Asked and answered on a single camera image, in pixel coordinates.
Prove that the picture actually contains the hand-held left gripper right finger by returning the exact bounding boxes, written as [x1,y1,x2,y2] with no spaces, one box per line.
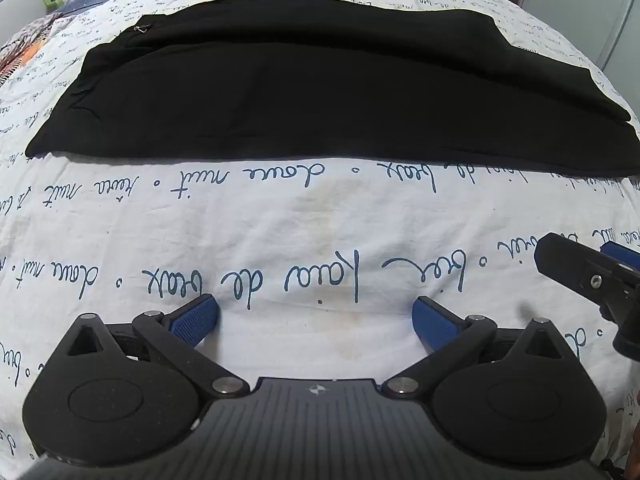
[382,296,571,401]

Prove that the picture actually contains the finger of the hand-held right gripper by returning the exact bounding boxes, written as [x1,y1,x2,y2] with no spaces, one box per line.
[533,232,632,306]
[600,241,640,273]

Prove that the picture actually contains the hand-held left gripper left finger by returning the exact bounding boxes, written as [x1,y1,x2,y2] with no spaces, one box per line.
[65,294,251,401]

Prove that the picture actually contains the black pants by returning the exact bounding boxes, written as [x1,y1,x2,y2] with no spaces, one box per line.
[25,0,640,178]

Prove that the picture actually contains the white script-printed bedsheet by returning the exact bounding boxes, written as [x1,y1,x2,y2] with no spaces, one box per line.
[0,0,640,480]

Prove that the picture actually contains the white wardrobe door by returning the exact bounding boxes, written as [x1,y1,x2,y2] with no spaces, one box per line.
[520,0,640,88]

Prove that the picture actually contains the colourful patterned cloth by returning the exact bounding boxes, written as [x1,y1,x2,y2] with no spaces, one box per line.
[0,11,63,88]

